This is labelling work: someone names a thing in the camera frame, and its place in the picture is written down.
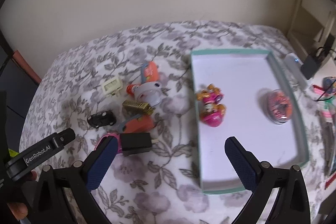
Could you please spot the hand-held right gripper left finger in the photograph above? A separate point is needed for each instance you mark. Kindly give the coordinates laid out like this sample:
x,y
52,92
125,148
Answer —
x,y
103,161

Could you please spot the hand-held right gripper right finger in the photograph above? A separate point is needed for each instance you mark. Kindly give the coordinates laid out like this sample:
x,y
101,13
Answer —
x,y
240,163

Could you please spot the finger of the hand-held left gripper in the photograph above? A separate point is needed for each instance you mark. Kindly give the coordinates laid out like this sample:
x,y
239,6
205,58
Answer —
x,y
39,153

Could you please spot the black charger plug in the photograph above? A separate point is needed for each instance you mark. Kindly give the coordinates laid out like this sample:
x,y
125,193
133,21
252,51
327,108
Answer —
x,y
135,144

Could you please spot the black toy car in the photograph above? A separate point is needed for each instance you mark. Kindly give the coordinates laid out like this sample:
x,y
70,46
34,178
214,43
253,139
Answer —
x,y
101,118

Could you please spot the orange and blue block toy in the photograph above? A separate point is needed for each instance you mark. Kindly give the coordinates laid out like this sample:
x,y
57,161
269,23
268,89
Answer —
x,y
139,124

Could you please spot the gold patterned small box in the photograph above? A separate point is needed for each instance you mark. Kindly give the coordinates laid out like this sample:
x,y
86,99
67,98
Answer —
x,y
136,106

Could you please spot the white and orange toy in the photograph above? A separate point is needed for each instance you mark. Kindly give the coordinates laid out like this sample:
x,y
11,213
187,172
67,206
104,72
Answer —
x,y
147,92

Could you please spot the teal-rimmed white tray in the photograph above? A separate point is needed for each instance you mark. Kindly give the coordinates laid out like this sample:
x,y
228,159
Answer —
x,y
241,74

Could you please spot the orange toy phone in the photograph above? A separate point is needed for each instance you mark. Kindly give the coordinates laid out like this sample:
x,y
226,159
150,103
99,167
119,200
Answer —
x,y
149,72

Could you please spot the person's left hand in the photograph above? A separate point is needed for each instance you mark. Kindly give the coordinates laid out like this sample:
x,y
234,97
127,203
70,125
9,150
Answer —
x,y
18,210

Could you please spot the floral blanket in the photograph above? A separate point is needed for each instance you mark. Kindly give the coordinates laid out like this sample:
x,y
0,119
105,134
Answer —
x,y
147,174

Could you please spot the pink toy figure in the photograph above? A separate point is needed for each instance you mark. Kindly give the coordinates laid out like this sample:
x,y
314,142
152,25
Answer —
x,y
211,106

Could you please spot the clear ball with orange doughnut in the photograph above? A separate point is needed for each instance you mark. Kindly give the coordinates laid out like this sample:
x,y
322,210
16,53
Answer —
x,y
278,107

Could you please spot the reddish-brown board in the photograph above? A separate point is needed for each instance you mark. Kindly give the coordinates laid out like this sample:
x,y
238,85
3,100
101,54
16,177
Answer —
x,y
27,66

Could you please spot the grey clip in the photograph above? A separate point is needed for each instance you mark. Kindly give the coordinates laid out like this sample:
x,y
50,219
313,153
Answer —
x,y
329,140

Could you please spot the pink beaded strip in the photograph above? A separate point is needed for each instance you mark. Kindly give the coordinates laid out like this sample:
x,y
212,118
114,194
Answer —
x,y
318,88

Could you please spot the white power strip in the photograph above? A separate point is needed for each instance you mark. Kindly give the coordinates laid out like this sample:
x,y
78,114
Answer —
x,y
295,69

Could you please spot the black power adapter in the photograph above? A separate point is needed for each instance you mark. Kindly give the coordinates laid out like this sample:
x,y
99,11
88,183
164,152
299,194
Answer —
x,y
309,66

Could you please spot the cream wooden shelf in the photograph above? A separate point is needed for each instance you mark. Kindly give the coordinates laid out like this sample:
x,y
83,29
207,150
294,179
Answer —
x,y
307,16

